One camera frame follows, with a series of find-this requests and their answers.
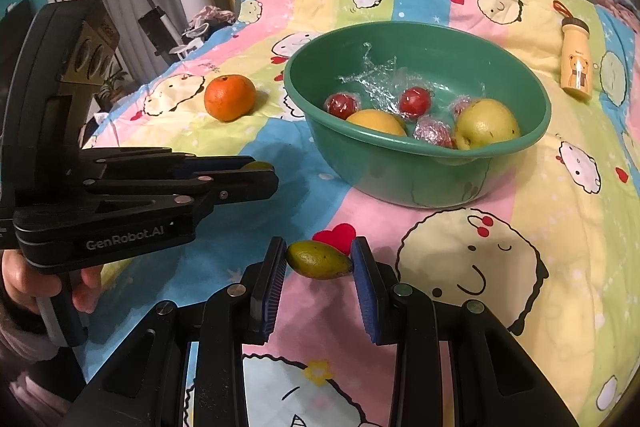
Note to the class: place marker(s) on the red tomato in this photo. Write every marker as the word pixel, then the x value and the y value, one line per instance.
pixel 415 102

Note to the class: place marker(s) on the large yellow-green pear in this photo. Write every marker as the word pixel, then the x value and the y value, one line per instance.
pixel 485 122

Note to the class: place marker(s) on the small potted plant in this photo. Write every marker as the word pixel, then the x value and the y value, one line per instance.
pixel 113 88

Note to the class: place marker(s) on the person's left hand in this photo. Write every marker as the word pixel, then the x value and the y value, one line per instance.
pixel 24 284

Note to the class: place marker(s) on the green plastic basin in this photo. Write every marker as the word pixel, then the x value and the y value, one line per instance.
pixel 375 94

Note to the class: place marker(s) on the yellow cartoon bottle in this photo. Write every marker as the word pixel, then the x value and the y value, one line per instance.
pixel 576 63

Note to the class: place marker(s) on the colourful cartoon bed sheet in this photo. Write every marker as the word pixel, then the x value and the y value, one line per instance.
pixel 554 249

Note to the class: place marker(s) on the clutter pile with fabric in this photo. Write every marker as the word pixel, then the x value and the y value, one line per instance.
pixel 204 23

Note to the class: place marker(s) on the pile of folded clothes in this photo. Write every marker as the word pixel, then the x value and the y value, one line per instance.
pixel 624 10

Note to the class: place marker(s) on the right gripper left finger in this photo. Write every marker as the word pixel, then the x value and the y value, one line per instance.
pixel 192 354

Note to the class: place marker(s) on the plastic-wrapped peeled orange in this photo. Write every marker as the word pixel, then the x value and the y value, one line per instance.
pixel 377 120

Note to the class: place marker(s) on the small green olive fruit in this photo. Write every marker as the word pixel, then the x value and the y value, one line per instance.
pixel 318 261
pixel 258 165

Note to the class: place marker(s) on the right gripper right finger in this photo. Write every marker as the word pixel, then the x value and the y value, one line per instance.
pixel 494 382

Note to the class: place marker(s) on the orange fruit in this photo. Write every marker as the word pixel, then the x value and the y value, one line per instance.
pixel 229 97

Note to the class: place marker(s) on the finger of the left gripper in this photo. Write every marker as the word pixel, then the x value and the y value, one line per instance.
pixel 177 197
pixel 158 163

